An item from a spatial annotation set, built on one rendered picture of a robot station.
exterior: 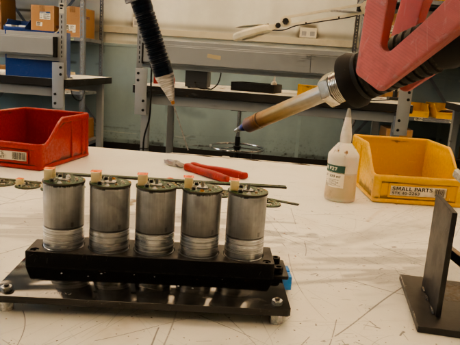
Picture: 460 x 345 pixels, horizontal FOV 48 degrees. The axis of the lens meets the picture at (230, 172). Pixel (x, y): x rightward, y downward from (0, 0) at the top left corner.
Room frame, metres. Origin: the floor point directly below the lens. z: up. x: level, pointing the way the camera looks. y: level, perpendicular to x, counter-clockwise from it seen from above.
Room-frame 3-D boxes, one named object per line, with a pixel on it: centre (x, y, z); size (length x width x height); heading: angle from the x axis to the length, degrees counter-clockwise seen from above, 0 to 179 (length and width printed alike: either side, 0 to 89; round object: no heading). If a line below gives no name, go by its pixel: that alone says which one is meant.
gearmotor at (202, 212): (0.31, 0.02, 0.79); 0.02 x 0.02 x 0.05
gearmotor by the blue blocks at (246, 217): (0.31, -0.01, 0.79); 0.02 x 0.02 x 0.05
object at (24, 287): (0.29, 0.04, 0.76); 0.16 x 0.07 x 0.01; 92
